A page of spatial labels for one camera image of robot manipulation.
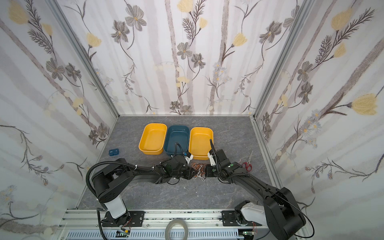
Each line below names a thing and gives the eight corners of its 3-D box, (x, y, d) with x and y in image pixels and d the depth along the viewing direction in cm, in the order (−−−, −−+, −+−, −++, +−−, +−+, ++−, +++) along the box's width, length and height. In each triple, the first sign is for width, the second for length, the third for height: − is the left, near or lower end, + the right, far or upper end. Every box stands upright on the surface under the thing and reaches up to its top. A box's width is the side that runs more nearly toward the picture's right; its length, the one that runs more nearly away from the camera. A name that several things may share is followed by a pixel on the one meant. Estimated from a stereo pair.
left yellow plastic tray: (139, 155, 100) (136, 150, 95) (146, 128, 114) (144, 123, 110) (164, 155, 100) (163, 150, 95) (168, 128, 115) (167, 123, 110)
